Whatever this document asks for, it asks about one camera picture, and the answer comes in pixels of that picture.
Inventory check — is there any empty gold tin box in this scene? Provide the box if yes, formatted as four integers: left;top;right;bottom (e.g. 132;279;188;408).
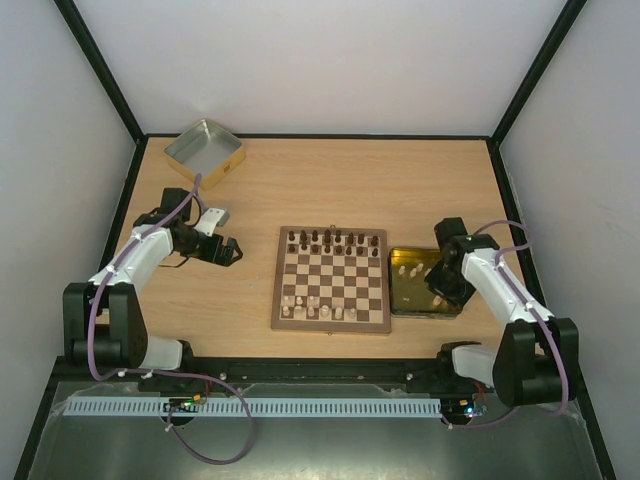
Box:
164;118;246;190

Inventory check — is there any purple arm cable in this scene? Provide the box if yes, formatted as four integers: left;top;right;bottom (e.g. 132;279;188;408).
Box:
87;172;256;466
439;219;571;431

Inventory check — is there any wooden chess board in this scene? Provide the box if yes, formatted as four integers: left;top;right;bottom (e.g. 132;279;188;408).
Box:
271;226;392;335

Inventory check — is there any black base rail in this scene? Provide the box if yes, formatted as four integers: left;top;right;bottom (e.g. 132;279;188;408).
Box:
139;355;496;396

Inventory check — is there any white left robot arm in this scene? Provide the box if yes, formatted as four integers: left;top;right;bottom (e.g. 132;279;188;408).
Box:
62;188;242;376

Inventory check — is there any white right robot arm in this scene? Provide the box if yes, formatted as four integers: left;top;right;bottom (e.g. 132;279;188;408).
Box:
425;217;580;416

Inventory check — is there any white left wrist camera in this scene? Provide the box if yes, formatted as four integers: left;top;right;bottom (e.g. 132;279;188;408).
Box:
195;208;230;237

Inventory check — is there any dark chess pieces row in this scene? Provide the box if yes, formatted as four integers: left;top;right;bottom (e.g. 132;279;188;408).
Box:
280;226;386;258

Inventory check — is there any gold tin lid tray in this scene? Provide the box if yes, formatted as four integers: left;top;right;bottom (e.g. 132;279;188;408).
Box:
389;247;462;319

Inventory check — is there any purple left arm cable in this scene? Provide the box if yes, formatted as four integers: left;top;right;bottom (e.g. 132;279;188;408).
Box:
87;172;256;466

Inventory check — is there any white slotted cable duct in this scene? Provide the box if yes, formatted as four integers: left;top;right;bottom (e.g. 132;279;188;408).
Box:
64;397;441;418

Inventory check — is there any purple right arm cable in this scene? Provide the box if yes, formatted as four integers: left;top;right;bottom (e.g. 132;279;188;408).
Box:
439;219;571;431

